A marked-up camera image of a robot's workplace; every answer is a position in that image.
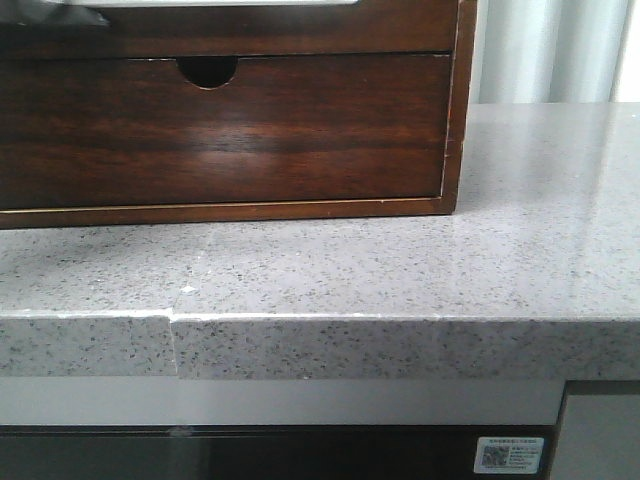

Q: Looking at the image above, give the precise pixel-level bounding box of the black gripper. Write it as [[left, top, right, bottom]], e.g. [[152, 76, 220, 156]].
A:
[[1, 0, 109, 28]]

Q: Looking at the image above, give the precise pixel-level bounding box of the wooden drawer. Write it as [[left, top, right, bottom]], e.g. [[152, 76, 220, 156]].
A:
[[1, 1, 459, 59], [1, 54, 451, 209]]

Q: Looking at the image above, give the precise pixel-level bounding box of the dark wooden drawer cabinet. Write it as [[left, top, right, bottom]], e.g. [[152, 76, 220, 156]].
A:
[[1, 1, 477, 229]]

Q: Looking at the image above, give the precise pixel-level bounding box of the black glass appliance front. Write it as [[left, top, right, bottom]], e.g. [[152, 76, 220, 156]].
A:
[[1, 425, 557, 479]]

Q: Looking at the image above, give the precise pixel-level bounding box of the white curtain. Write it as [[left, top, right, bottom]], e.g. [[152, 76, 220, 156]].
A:
[[470, 0, 639, 104]]

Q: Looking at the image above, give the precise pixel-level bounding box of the white QR code sticker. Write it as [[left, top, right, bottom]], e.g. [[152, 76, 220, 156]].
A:
[[473, 437, 545, 475]]

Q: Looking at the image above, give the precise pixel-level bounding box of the grey cabinet door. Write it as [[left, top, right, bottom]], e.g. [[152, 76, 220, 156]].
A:
[[550, 381, 639, 479]]

